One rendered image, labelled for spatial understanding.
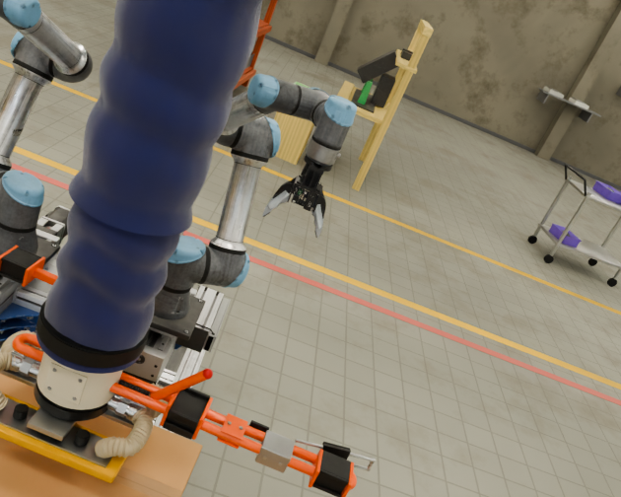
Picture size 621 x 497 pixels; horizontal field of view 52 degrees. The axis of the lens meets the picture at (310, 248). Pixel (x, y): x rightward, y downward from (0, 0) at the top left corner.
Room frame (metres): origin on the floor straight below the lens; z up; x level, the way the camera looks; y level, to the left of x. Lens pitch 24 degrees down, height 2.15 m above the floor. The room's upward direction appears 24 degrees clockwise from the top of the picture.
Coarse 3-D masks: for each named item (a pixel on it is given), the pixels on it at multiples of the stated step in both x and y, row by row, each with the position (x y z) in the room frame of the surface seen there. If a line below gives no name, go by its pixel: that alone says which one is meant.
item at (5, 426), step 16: (16, 400) 1.06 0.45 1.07; (0, 416) 0.99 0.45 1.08; (16, 416) 1.00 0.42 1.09; (32, 416) 1.03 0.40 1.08; (0, 432) 0.97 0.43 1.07; (16, 432) 0.98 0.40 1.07; (32, 432) 0.99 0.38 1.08; (80, 432) 1.02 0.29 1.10; (96, 432) 1.07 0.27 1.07; (32, 448) 0.97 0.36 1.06; (48, 448) 0.98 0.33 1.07; (64, 448) 0.99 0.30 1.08; (80, 448) 1.01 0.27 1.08; (80, 464) 0.97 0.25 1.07; (96, 464) 0.99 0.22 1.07; (112, 464) 1.00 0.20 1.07; (112, 480) 0.98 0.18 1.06
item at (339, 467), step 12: (324, 456) 1.14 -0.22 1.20; (336, 456) 1.16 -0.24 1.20; (324, 468) 1.11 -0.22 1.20; (336, 468) 1.12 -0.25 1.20; (348, 468) 1.14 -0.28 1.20; (312, 480) 1.09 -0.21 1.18; (324, 480) 1.10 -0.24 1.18; (336, 480) 1.10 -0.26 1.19; (348, 480) 1.10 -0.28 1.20; (336, 492) 1.10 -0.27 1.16
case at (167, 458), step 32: (0, 384) 1.21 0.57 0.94; (0, 448) 1.04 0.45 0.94; (160, 448) 1.23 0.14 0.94; (192, 448) 1.28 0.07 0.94; (0, 480) 0.96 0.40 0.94; (32, 480) 0.99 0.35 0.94; (64, 480) 1.03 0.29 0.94; (96, 480) 1.06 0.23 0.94; (128, 480) 1.10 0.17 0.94; (160, 480) 1.14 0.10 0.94
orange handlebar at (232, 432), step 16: (48, 272) 1.37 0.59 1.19; (16, 336) 1.11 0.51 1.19; (32, 336) 1.13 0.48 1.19; (32, 352) 1.08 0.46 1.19; (144, 384) 1.13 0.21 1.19; (144, 400) 1.09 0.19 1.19; (208, 416) 1.13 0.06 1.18; (224, 416) 1.14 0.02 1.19; (208, 432) 1.09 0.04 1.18; (224, 432) 1.09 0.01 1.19; (240, 432) 1.11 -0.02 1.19; (256, 432) 1.14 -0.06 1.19; (256, 448) 1.10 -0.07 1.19; (288, 464) 1.10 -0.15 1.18; (304, 464) 1.11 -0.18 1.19; (352, 480) 1.12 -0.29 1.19
